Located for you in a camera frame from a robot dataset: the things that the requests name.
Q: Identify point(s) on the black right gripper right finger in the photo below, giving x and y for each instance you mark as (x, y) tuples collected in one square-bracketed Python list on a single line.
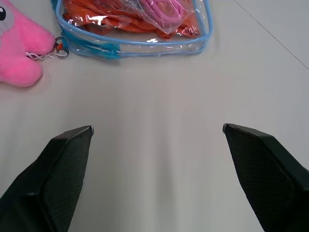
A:
[(263, 176)]

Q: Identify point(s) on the clear blue-trimmed zipper pouch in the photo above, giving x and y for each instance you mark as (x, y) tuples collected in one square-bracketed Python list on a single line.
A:
[(135, 26)]

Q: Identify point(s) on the pink plush toy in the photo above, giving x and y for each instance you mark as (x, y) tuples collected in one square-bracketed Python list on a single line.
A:
[(18, 46)]

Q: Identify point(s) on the pink item in plastic wrap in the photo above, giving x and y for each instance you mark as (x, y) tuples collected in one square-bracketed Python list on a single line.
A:
[(161, 10)]

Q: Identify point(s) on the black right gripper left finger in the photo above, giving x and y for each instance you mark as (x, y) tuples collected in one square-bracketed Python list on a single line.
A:
[(51, 178)]

